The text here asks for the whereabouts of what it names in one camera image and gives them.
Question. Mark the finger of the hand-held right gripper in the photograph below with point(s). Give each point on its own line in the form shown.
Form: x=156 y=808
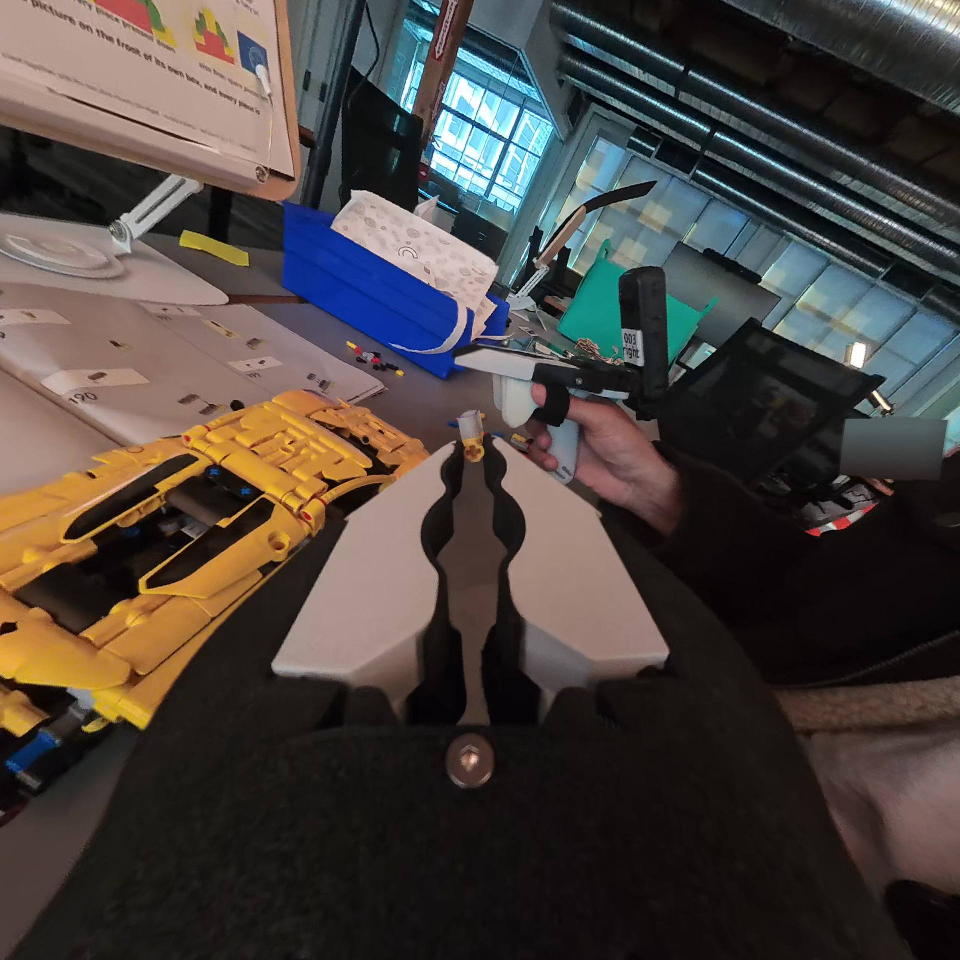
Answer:
x=502 y=361

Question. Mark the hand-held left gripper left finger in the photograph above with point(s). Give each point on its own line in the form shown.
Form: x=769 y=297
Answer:
x=360 y=592

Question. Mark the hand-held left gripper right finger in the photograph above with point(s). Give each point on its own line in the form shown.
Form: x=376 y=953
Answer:
x=585 y=592

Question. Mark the grey perforated beam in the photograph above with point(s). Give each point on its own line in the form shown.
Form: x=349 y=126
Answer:
x=472 y=424

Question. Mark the small yellow connector piece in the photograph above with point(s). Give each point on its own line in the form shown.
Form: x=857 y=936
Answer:
x=472 y=450

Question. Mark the yellow brick toy car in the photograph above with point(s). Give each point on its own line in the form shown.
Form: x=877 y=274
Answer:
x=262 y=450

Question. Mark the person's right forearm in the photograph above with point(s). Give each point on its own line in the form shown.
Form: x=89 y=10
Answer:
x=787 y=585

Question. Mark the grey desk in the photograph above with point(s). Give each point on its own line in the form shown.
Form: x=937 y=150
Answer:
x=420 y=394

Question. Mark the person's right hand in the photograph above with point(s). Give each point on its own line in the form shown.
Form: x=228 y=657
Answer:
x=622 y=465

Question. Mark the green plastic bin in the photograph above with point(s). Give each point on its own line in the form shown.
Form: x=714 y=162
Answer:
x=600 y=307

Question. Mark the white paper strip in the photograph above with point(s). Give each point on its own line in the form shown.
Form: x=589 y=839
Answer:
x=457 y=334

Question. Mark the black monitor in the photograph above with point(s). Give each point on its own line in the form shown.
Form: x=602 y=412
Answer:
x=735 y=300

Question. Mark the cluster of mixed small pins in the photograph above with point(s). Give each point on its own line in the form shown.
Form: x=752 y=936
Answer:
x=375 y=358

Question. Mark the black mesh chair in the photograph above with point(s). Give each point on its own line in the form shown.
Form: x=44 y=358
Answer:
x=772 y=397

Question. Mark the blue plastic bin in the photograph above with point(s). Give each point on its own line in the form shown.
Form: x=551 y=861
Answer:
x=352 y=285

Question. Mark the window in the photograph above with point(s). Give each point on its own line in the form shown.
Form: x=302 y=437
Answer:
x=487 y=127

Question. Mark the yellow paper scrap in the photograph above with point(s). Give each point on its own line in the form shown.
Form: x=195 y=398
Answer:
x=214 y=247

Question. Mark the building instruction booklet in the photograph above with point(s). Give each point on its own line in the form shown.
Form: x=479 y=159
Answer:
x=150 y=352

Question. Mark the black metal pole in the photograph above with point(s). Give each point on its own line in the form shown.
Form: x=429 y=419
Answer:
x=334 y=90

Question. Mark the wooden board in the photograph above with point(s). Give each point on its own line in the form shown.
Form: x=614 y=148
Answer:
x=289 y=90

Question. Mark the instruction sheet with coloured blocks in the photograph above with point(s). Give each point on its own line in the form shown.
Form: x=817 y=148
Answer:
x=112 y=75

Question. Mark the silver air duct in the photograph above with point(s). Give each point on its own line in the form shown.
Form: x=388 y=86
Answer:
x=787 y=112

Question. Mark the wooden post with red label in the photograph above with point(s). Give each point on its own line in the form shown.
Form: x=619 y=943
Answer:
x=442 y=60

